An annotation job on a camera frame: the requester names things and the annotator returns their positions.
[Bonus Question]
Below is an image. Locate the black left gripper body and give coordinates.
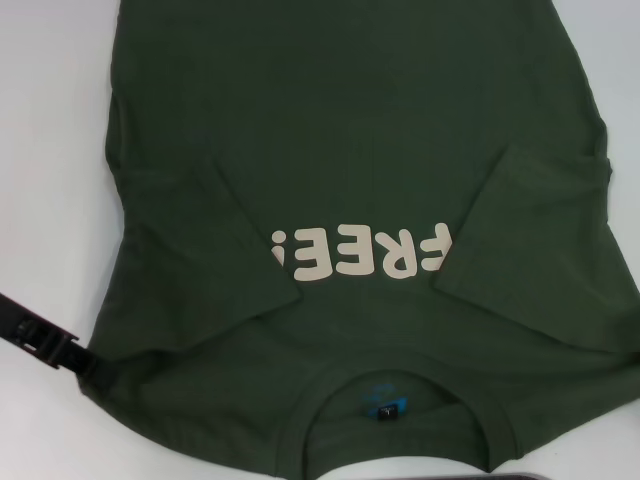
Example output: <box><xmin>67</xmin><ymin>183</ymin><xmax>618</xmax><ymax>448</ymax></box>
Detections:
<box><xmin>0</xmin><ymin>291</ymin><xmax>31</xmax><ymax>346</ymax></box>

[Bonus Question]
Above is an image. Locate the dark green FREE t-shirt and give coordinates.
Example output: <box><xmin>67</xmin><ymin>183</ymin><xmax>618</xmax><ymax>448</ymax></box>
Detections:
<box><xmin>74</xmin><ymin>0</ymin><xmax>640</xmax><ymax>480</ymax></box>

